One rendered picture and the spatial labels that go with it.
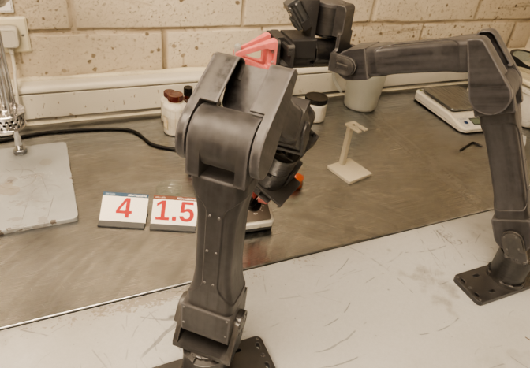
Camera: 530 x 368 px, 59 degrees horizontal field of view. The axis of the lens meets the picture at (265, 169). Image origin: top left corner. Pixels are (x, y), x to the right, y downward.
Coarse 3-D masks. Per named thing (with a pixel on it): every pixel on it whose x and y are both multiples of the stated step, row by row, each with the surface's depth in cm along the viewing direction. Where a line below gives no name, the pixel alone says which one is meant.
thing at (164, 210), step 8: (160, 200) 94; (168, 200) 94; (176, 200) 94; (160, 208) 93; (168, 208) 93; (176, 208) 94; (184, 208) 94; (192, 208) 94; (160, 216) 93; (168, 216) 93; (176, 216) 93; (184, 216) 93; (192, 216) 93
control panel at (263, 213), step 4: (264, 204) 94; (260, 208) 94; (264, 208) 94; (268, 208) 94; (248, 212) 93; (252, 212) 93; (256, 212) 93; (260, 212) 93; (264, 212) 94; (268, 212) 94; (248, 216) 92; (252, 216) 93; (256, 216) 93; (260, 216) 93; (264, 216) 93; (268, 216) 93; (248, 220) 92; (252, 220) 92; (256, 220) 92; (260, 220) 93
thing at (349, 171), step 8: (352, 128) 109; (360, 128) 110; (344, 144) 114; (344, 152) 115; (344, 160) 116; (352, 160) 120; (328, 168) 116; (336, 168) 116; (344, 168) 116; (352, 168) 116; (360, 168) 117; (344, 176) 113; (352, 176) 113; (360, 176) 114; (368, 176) 115
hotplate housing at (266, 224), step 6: (270, 204) 95; (270, 210) 94; (252, 222) 92; (258, 222) 93; (264, 222) 93; (270, 222) 93; (246, 228) 92; (252, 228) 93; (258, 228) 94; (264, 228) 94; (270, 228) 95
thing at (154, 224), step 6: (156, 222) 92; (162, 222) 93; (168, 222) 93; (174, 222) 93; (180, 222) 93; (150, 228) 91; (156, 228) 91; (162, 228) 92; (168, 228) 92; (174, 228) 92; (180, 228) 92; (186, 228) 92; (192, 228) 92
